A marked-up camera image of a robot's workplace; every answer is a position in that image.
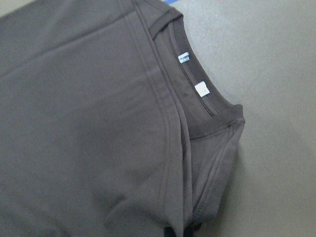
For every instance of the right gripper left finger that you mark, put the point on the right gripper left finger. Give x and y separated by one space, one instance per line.
169 232

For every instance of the dark brown t-shirt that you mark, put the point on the dark brown t-shirt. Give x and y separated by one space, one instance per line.
109 125

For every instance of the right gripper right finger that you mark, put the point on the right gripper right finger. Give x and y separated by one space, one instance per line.
191 229

